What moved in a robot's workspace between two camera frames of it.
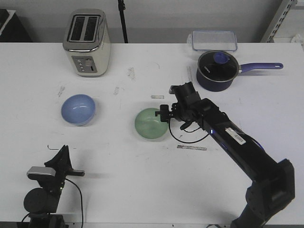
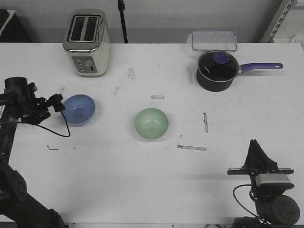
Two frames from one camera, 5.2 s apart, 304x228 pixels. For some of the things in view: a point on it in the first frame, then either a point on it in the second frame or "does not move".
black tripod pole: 121,6 does not move
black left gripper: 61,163 -> 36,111
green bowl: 149,126 does not move
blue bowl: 78,109 does not move
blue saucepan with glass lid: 216,70 does not move
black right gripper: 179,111 -> 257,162
